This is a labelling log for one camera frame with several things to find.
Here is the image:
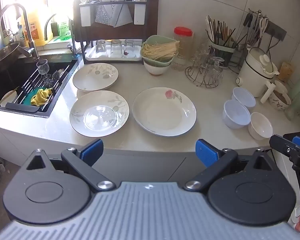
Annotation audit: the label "white bowl with brown foot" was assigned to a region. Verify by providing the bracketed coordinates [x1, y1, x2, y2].
[143, 60, 172, 76]

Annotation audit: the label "dried noodles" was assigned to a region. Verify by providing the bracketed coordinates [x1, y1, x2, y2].
[142, 41, 180, 60]

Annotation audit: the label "red lid glass jar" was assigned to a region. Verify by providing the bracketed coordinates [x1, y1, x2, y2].
[174, 27, 194, 60]

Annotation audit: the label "steel kitchen faucet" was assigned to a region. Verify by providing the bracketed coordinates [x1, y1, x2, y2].
[0, 4, 40, 63]

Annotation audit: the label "black power strip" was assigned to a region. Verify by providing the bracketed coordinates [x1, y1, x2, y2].
[265, 20, 287, 40]

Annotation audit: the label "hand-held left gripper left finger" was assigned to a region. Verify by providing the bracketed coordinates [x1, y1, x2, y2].
[20, 139, 117, 192]

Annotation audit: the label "hanging kitchen utensils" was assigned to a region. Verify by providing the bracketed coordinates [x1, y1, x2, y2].
[236, 9, 269, 48]

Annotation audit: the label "leaf pattern ceramic plate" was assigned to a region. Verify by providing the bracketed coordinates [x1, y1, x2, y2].
[72, 63, 119, 92]
[69, 90, 130, 138]

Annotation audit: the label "floral ceramic pot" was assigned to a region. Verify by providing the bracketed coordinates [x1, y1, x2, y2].
[260, 80, 292, 110]

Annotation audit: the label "clear wine glass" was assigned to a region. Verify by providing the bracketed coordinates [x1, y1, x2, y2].
[36, 59, 50, 77]

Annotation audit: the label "green plastic basket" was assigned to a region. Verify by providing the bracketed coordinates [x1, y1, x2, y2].
[140, 35, 180, 67]

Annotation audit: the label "black kitchen sink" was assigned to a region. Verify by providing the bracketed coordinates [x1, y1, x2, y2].
[0, 52, 80, 118]

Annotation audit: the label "yellow detergent bottle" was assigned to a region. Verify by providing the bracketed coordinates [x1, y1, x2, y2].
[24, 7, 53, 47]

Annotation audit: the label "white electric cooker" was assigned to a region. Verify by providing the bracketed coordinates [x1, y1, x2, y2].
[235, 47, 280, 98]

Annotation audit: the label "clear glass cup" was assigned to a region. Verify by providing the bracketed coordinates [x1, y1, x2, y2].
[210, 56, 225, 80]

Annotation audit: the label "wire cup rack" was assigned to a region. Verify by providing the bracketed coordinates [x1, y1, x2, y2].
[185, 42, 225, 88]

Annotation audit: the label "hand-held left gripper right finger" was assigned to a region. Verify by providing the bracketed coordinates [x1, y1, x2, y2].
[184, 139, 280, 192]

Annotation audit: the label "white ceramic bowl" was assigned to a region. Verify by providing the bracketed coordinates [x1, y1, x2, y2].
[248, 112, 273, 140]

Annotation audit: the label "clear drinking glass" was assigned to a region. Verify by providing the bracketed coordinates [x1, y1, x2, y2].
[110, 40, 123, 57]
[124, 39, 135, 55]
[95, 40, 107, 54]

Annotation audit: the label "bundle of chopsticks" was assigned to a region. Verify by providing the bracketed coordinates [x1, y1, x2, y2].
[205, 15, 237, 48]

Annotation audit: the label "yellow dish cloth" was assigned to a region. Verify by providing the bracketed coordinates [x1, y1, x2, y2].
[31, 88, 53, 106]

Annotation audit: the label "steel pot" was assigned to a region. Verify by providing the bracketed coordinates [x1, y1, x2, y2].
[0, 41, 22, 68]

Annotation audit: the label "clear glass plate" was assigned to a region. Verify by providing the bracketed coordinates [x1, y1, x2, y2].
[84, 104, 118, 131]

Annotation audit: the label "white drip tray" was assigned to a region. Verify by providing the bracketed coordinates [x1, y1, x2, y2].
[86, 41, 144, 62]

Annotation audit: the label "small white plate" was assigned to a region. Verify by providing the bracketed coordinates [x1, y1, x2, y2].
[0, 90, 17, 104]

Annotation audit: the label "green detergent bottle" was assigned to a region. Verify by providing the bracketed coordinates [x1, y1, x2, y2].
[58, 17, 72, 42]

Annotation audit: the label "slim gooseneck water tap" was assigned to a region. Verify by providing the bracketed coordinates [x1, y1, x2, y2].
[44, 14, 78, 55]

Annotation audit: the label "rose pattern ceramic plate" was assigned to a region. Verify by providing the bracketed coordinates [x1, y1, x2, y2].
[132, 87, 197, 137]

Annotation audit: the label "silver embossed sheet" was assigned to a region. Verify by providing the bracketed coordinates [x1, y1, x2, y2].
[95, 0, 135, 28]

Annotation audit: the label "black sink drain rack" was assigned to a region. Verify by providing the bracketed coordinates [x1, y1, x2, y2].
[5, 60, 73, 113]

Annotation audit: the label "tan sponge block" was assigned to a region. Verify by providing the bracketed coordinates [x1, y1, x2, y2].
[277, 62, 293, 82]

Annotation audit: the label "dark metal dish rack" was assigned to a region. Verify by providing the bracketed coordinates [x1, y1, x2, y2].
[72, 0, 159, 64]

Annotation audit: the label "white plastic bowl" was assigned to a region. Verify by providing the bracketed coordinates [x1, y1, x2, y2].
[222, 99, 251, 130]
[232, 87, 256, 108]

